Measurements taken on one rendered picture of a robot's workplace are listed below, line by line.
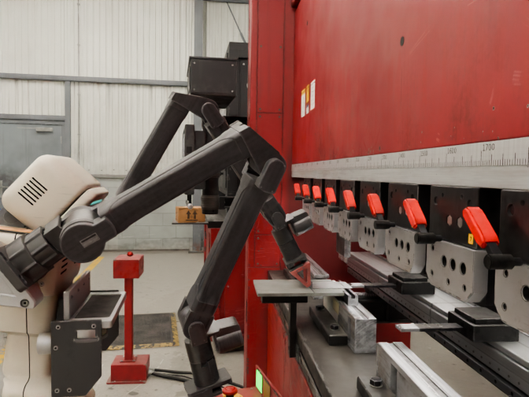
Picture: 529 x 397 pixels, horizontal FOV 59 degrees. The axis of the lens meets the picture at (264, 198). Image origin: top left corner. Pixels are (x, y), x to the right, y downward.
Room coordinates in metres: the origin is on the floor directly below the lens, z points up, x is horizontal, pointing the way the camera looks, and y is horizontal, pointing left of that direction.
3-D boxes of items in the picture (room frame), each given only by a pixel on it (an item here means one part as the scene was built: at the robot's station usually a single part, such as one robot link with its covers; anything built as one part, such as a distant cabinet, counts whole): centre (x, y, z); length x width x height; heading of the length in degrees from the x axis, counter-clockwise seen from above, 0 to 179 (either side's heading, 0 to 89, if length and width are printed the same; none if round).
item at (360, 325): (1.44, -0.26, 0.92); 0.39 x 0.06 x 0.10; 6
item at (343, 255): (1.50, -0.25, 1.13); 0.10 x 0.02 x 0.10; 6
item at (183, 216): (3.53, 0.56, 1.04); 0.30 x 0.26 x 0.12; 9
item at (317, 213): (1.72, -0.23, 1.26); 0.15 x 0.09 x 0.17; 6
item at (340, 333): (1.45, -0.20, 0.89); 0.30 x 0.05 x 0.03; 6
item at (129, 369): (3.05, 0.88, 0.41); 0.25 x 0.20 x 0.83; 96
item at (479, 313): (1.10, -0.45, 1.01); 0.26 x 0.12 x 0.05; 96
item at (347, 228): (1.32, -0.27, 1.26); 0.15 x 0.09 x 0.17; 6
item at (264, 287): (1.48, -0.11, 1.00); 0.26 x 0.18 x 0.01; 96
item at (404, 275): (1.51, -0.41, 1.01); 0.26 x 0.12 x 0.05; 96
